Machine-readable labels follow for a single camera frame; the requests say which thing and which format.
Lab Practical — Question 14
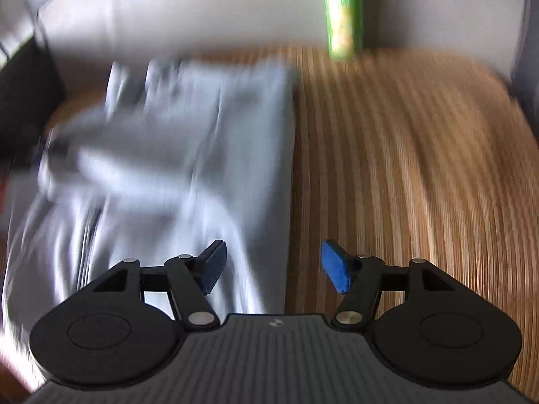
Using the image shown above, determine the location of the green chips can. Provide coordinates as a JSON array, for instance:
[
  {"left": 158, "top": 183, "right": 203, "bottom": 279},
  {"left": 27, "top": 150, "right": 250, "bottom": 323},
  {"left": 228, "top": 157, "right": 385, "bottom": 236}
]
[{"left": 321, "top": 0, "right": 365, "bottom": 60}]

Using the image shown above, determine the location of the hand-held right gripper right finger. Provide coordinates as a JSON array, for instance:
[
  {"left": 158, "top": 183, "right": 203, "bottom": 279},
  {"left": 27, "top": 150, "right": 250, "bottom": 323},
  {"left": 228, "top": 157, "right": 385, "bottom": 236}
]
[{"left": 321, "top": 240, "right": 455, "bottom": 330}]

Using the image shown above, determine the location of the woven bamboo mat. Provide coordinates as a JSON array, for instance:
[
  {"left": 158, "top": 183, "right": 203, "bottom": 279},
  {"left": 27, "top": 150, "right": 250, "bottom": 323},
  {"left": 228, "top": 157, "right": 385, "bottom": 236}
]
[{"left": 0, "top": 44, "right": 539, "bottom": 400}]

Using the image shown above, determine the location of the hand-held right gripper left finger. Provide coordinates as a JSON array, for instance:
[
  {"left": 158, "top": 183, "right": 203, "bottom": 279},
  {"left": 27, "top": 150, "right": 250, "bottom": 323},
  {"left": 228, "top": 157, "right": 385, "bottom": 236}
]
[{"left": 93, "top": 239, "right": 228, "bottom": 330}]

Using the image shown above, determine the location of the grey fleece-lined sweatshirt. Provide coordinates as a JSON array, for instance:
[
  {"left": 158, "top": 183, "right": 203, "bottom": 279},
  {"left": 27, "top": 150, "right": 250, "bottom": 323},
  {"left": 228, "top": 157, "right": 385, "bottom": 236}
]
[{"left": 2, "top": 57, "right": 302, "bottom": 383}]

